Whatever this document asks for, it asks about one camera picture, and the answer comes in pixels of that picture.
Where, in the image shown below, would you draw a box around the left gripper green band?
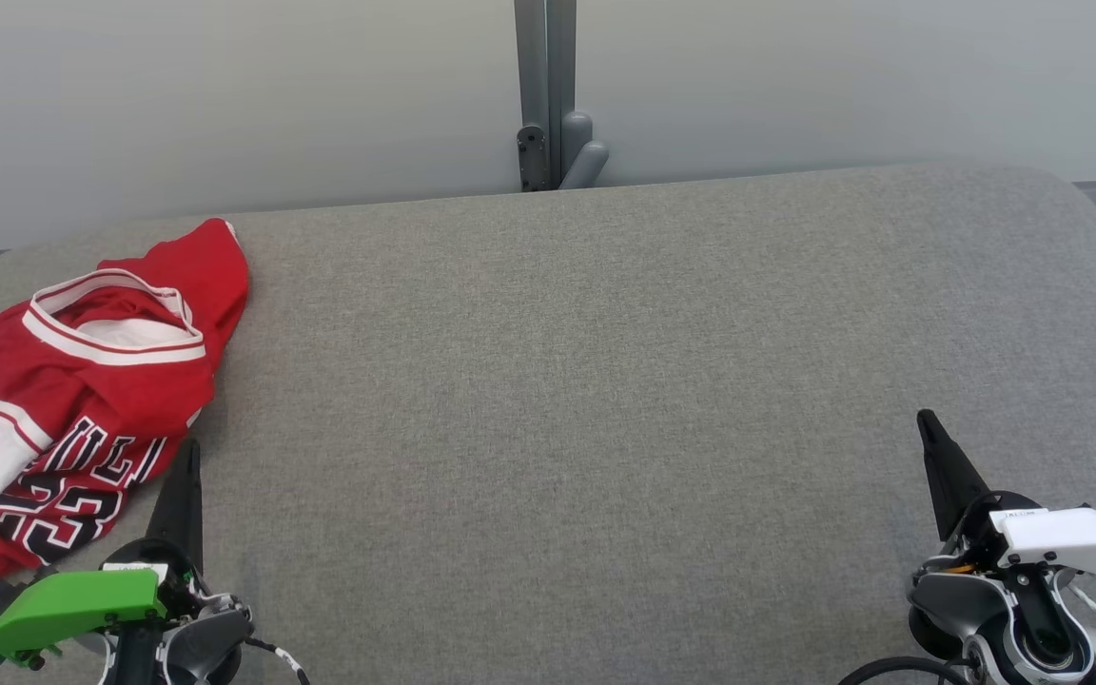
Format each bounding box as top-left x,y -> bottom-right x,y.
0,438 -> 205,660

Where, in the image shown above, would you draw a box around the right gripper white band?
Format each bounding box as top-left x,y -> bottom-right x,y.
917,409 -> 1096,581

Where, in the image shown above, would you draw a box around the red basketball jersey white sleeves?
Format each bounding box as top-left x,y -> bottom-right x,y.
0,266 -> 227,581

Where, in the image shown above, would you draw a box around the red shorts white trim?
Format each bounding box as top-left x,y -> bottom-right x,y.
99,218 -> 251,401

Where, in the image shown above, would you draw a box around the grey rounded support tube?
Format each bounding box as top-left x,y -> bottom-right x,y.
559,110 -> 610,191

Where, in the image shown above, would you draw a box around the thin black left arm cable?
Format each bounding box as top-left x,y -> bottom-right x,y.
244,636 -> 311,685

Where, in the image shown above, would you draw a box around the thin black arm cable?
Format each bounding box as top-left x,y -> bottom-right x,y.
244,636 -> 311,685
838,655 -> 977,685

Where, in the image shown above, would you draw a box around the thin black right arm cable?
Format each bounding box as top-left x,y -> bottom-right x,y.
838,655 -> 977,685

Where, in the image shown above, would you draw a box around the grey metal post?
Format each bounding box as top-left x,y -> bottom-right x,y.
513,0 -> 577,191

